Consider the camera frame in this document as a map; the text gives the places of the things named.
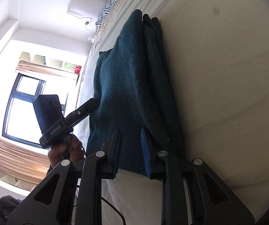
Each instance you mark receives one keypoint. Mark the black framed window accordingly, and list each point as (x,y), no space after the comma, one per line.
(19,114)

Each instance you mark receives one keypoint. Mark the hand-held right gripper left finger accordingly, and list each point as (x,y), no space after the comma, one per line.
(114,152)

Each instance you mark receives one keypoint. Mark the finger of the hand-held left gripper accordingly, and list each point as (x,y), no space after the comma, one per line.
(83,111)

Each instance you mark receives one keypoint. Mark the dark bag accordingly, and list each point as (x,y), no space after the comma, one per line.
(6,208)

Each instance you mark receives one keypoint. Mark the white wall shelf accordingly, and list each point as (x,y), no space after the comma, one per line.
(52,62)

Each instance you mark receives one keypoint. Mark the brown curtain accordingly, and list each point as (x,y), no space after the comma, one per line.
(45,71)
(19,159)

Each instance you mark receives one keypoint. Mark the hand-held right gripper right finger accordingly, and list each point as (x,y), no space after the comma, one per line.
(145,154)

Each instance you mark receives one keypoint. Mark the zebra print pillow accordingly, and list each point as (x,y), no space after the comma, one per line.
(108,7)

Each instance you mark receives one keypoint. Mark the bed with beige sheet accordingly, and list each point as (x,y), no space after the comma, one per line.
(219,75)

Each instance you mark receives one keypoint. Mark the white pillow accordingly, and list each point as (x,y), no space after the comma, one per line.
(87,2)

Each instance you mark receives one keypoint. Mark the dark teal knit sweater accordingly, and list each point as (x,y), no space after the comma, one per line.
(129,86)

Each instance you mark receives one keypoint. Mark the red box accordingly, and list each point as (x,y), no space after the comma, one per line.
(78,69)

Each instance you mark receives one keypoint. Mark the person's left hand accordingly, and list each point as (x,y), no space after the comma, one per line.
(75,151)

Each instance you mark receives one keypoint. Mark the green container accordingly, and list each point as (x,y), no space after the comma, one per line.
(68,66)

